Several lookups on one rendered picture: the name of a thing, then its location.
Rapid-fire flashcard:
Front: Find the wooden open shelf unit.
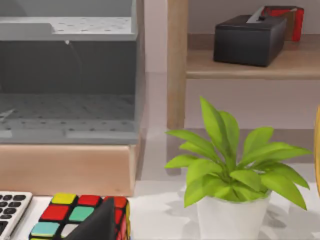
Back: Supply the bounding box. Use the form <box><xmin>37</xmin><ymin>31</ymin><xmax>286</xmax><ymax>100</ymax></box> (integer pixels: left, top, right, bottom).
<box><xmin>166</xmin><ymin>0</ymin><xmax>320</xmax><ymax>176</ymax></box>

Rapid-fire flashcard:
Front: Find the grey pierced drawer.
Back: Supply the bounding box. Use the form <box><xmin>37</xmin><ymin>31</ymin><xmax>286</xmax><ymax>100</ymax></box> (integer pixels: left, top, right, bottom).
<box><xmin>0</xmin><ymin>0</ymin><xmax>139</xmax><ymax>145</ymax></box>

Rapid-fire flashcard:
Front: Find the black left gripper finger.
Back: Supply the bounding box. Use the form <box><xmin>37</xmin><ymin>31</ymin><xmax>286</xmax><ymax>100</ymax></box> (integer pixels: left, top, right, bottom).
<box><xmin>66</xmin><ymin>197</ymin><xmax>116</xmax><ymax>240</ymax></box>

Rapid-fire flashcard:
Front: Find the yellow rounded object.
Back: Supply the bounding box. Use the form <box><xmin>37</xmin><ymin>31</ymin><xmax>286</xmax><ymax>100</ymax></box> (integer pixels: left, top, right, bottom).
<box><xmin>312</xmin><ymin>104</ymin><xmax>320</xmax><ymax>197</ymax></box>

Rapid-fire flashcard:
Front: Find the red and brown box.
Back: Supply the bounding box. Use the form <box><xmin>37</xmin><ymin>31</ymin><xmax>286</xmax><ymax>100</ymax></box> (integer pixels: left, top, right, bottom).
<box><xmin>261</xmin><ymin>5</ymin><xmax>305</xmax><ymax>42</ymax></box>

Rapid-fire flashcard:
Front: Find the black tissue box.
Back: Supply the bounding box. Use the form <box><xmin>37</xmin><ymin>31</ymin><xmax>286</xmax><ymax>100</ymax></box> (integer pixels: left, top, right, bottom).
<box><xmin>213</xmin><ymin>6</ymin><xmax>288</xmax><ymax>68</ymax></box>

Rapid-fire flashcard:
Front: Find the green plant in white pot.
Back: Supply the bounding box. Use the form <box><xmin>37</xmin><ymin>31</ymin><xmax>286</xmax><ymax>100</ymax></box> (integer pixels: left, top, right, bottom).
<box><xmin>164</xmin><ymin>96</ymin><xmax>314</xmax><ymax>240</ymax></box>

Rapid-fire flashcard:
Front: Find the white calculator with black keys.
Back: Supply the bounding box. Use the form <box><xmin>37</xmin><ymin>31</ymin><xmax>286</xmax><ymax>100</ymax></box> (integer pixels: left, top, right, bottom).
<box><xmin>0</xmin><ymin>191</ymin><xmax>34</xmax><ymax>240</ymax></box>

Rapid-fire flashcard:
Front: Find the pale wooden drawer front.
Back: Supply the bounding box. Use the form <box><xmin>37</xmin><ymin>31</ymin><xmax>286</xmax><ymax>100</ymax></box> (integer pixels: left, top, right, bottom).
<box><xmin>0</xmin><ymin>143</ymin><xmax>137</xmax><ymax>197</ymax></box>

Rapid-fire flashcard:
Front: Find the multicoloured puzzle cube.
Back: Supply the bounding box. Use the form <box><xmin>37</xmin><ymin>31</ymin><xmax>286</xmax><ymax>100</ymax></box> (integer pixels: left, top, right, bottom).
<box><xmin>28</xmin><ymin>192</ymin><xmax>132</xmax><ymax>240</ymax></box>

